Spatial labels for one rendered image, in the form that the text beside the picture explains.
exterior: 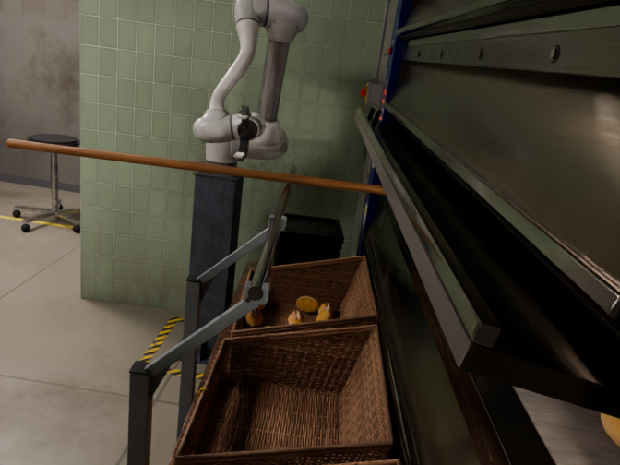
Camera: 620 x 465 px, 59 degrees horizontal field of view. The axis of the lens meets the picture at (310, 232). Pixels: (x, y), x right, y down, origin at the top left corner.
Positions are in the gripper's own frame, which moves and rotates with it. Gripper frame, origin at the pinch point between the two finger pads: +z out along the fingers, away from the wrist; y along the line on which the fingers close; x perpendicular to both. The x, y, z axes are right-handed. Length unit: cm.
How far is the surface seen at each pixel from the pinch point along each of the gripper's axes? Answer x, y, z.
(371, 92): -49, -16, -79
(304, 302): -31, 67, -15
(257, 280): -19, 13, 92
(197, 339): -9, 26, 95
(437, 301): -41, -11, 145
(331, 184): -33.9, 10.6, 7.5
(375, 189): -49, 11, 8
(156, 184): 62, 52, -114
